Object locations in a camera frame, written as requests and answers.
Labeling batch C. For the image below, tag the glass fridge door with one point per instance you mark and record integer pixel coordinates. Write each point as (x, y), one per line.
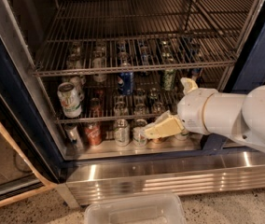
(20, 176)

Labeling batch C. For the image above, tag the top wire shelf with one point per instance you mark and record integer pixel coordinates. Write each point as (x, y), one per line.
(84, 35)

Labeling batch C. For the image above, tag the white 7up can front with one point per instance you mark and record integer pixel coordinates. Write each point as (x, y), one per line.
(69, 100)

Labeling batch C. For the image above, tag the middle wire shelf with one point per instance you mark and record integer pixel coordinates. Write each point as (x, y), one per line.
(146, 92)

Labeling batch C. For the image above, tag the blue pepsi can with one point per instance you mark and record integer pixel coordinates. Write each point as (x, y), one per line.
(125, 83)

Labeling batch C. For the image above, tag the blue red can right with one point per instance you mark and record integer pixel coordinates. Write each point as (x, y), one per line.
(196, 74)

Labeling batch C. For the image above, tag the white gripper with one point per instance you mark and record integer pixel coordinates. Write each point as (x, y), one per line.
(192, 110)

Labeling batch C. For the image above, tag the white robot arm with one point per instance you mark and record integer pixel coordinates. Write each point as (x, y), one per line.
(239, 117)

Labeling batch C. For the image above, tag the green soda can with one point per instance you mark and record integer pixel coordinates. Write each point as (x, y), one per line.
(167, 79)

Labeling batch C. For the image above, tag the white red can bottom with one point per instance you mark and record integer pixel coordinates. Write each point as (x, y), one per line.
(138, 133)

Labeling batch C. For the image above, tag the white green can bottom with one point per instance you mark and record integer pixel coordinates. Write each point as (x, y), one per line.
(122, 132)

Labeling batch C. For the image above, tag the white can bottom right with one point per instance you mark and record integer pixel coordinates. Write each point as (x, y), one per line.
(182, 136)

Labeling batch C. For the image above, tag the clear plastic bin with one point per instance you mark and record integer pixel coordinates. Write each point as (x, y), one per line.
(163, 208)

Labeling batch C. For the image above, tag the red can under shelf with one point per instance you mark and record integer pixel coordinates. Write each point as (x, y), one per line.
(96, 108)

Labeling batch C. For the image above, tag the stainless fridge base panel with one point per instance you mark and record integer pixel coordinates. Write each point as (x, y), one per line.
(93, 183)

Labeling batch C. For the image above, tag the red cola can bottom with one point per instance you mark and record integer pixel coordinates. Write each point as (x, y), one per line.
(93, 133)

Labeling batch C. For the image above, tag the orange brown can bottom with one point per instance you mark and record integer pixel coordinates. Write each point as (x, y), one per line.
(158, 140)

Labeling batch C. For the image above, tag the white can behind 7up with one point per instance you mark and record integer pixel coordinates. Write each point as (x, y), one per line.
(79, 82)

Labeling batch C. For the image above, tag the wire shelf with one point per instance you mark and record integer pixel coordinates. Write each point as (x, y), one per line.
(146, 92)
(84, 35)

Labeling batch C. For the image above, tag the silver slim can bottom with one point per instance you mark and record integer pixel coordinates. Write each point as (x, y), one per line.
(73, 135)

